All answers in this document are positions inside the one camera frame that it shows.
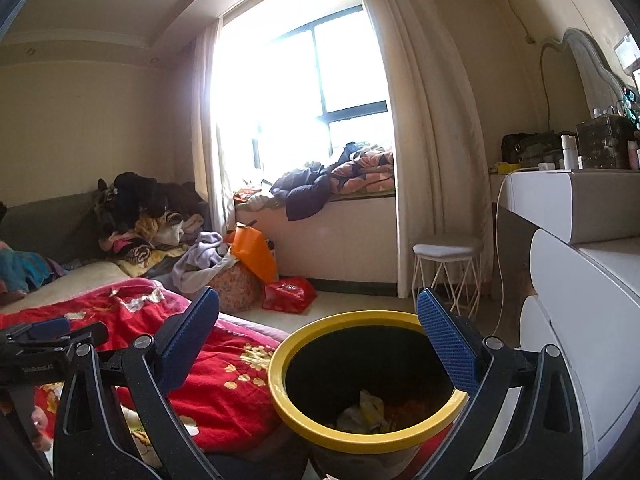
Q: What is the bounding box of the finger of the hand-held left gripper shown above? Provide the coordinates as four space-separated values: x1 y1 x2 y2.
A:
0 316 72 345
59 321 111 357

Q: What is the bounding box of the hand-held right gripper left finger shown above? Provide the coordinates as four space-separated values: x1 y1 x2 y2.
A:
52 287 221 480

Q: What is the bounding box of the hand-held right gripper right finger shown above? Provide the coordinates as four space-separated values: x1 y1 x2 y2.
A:
416 287 586 480

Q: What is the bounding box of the orange snack wrapper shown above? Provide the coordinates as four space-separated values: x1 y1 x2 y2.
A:
385 396 442 427

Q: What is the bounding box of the white and yellow snack wrapper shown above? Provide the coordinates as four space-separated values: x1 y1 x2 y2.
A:
357 389 389 433

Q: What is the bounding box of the yellow-rimmed black trash bin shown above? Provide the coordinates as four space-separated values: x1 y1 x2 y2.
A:
267 311 471 480

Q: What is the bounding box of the white tissue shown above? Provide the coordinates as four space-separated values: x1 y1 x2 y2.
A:
336 406 372 434

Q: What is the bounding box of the person's left hand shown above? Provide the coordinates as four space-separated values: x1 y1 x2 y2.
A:
31 406 53 454

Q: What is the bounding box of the pink floral fabric bag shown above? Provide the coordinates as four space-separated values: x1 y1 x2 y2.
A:
206 264 267 314

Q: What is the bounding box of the teal cloth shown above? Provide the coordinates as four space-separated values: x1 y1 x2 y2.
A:
0 241 57 294

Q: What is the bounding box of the red floral blanket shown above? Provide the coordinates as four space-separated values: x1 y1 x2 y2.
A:
0 277 292 467

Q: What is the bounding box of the lavender cloth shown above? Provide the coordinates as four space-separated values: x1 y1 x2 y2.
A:
171 230 237 294

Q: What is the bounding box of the pile of patterned clothes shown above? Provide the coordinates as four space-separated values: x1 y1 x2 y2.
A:
96 209 207 277

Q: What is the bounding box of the orange paper bag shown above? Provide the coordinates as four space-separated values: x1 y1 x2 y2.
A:
224 224 280 284

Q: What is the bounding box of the grey sofa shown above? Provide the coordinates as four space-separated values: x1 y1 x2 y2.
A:
0 189 212 312

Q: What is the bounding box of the red plastic bag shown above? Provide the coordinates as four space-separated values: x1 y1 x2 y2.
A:
261 275 319 316

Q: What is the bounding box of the white window seat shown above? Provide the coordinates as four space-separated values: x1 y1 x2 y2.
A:
234 191 402 292

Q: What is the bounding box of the pile of black clothes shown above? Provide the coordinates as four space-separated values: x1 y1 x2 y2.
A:
94 171 207 242

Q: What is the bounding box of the white drawer cabinet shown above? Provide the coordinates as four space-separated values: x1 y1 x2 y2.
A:
518 229 640 463

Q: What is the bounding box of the white cloth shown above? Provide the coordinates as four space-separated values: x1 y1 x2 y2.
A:
246 191 282 214

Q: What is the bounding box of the bedding pile on windowsill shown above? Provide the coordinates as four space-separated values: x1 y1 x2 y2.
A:
269 159 337 223

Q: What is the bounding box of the white vanity desk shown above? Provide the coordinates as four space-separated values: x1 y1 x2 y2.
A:
489 168 640 244

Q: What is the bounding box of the narrow cream curtain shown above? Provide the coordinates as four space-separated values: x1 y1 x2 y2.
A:
191 19 239 234

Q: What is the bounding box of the orange patterned quilt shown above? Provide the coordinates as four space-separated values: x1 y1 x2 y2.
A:
326 141 397 199

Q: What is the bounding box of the wide cream curtain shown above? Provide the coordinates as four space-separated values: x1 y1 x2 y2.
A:
349 0 494 299

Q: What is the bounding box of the black bag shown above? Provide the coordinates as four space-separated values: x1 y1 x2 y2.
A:
500 130 564 166

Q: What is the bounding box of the white bottle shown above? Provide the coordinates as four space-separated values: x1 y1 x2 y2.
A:
559 132 579 171

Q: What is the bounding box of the dark cosmetic box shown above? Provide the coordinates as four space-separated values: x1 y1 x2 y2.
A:
575 113 637 171

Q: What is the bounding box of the black-framed window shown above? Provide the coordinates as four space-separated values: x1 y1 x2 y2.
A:
212 4 394 172

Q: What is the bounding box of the wavy-framed mirror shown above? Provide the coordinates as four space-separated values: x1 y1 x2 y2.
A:
538 27 627 132

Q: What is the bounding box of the clear cosmetic organiser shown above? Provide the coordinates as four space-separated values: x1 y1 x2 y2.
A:
613 31 640 127

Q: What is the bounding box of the white wire stool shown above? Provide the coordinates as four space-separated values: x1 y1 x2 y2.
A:
411 234 486 319

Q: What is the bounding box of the white power cable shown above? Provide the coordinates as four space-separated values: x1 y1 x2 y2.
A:
491 164 542 337

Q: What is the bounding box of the wall cord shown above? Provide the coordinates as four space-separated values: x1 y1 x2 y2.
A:
504 0 537 44

